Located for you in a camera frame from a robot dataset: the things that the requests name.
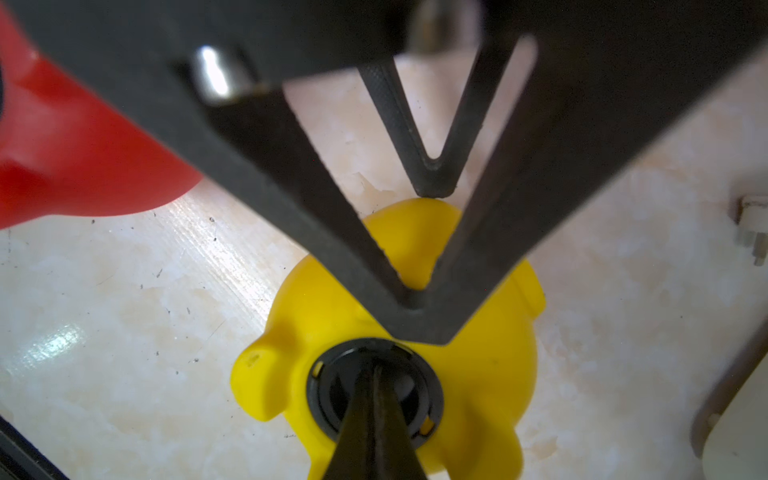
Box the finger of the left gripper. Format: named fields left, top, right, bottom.
left=358, top=41, right=516, bottom=199
left=1, top=1, right=767, bottom=345

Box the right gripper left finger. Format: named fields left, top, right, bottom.
left=323, top=357, right=374, bottom=480

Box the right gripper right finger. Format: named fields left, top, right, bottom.
left=373, top=362, right=427, bottom=479

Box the yellow piggy bank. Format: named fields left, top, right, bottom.
left=230, top=197, right=547, bottom=480

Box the red piggy bank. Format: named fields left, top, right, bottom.
left=1, top=7, right=202, bottom=228

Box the black plug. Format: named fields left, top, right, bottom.
left=306, top=338, right=444, bottom=448

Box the mint green toaster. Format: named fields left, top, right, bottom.
left=690, top=323, right=767, bottom=479

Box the black base frame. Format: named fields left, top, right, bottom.
left=0, top=418, right=68, bottom=480

